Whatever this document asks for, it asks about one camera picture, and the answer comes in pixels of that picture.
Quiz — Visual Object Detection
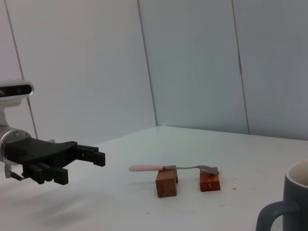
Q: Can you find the brown notched wooden block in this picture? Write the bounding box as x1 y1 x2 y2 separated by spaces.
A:
155 165 179 198

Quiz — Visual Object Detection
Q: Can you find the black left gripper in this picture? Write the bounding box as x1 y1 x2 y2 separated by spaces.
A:
4 138 106 186

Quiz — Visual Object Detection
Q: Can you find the reddish orange wooden block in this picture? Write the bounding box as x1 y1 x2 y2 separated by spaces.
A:
199 167 221 193

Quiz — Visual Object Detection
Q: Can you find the grey ceramic cup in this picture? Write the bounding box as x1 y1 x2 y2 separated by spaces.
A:
255 158 308 231

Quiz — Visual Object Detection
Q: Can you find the pink handled metal spoon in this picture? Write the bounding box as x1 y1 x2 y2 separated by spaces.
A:
129 165 220 176

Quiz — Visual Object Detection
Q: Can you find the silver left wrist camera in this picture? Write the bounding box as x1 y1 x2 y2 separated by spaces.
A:
0 78 35 107

